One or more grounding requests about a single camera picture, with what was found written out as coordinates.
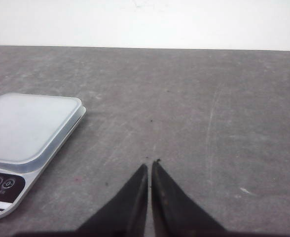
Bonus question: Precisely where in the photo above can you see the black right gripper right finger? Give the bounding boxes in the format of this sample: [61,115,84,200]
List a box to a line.
[151,161,228,235]

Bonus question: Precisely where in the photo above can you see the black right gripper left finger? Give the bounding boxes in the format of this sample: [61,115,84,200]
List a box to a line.
[77,164,148,235]

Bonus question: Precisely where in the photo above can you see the silver digital kitchen scale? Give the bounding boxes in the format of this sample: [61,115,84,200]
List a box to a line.
[0,93,86,218]

